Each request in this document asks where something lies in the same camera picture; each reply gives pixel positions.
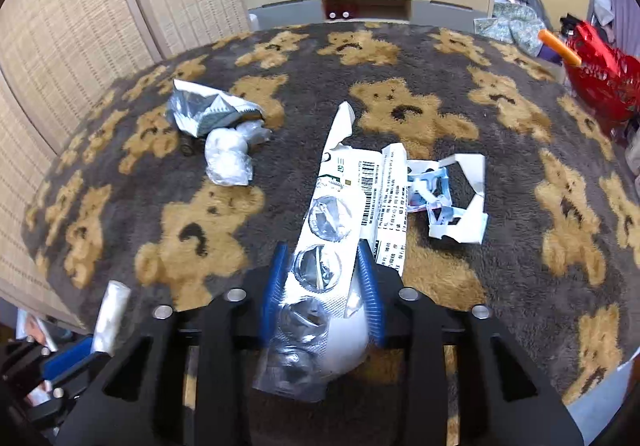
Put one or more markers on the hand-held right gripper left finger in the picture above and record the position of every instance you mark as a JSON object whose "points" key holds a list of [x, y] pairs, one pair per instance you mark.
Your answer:
{"points": [[275, 296]]}

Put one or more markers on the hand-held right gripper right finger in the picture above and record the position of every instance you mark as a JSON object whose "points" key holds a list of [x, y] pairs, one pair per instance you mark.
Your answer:
{"points": [[372, 296]]}

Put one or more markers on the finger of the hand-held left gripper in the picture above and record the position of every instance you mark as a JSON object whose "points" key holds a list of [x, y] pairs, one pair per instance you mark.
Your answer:
{"points": [[67, 357], [25, 356]]}

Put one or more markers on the silver blister pack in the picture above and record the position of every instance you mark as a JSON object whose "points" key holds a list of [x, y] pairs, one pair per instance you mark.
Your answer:
{"points": [[317, 271]]}

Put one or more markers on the white green medicine box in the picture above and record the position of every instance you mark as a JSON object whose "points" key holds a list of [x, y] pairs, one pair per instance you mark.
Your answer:
{"points": [[357, 166]]}

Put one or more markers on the torn white carton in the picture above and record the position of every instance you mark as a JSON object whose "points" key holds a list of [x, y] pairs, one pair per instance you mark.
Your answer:
{"points": [[460, 216]]}

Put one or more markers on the bear-print brown blanket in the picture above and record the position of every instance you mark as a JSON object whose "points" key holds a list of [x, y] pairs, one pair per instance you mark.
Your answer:
{"points": [[500, 236]]}

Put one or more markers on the clear plastic bag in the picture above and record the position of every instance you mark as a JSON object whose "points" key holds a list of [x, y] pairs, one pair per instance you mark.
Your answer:
{"points": [[230, 156]]}

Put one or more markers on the silver foil packet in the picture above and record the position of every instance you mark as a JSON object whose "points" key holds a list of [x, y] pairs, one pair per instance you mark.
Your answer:
{"points": [[200, 109]]}

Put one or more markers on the green patterned cloth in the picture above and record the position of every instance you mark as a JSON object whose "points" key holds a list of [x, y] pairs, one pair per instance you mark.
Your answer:
{"points": [[510, 29]]}

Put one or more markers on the woven folding screen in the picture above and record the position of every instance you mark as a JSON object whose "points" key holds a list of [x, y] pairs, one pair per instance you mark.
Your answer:
{"points": [[75, 51]]}

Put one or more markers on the red basket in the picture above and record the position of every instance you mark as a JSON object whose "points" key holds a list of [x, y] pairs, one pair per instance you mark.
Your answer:
{"points": [[605, 71]]}

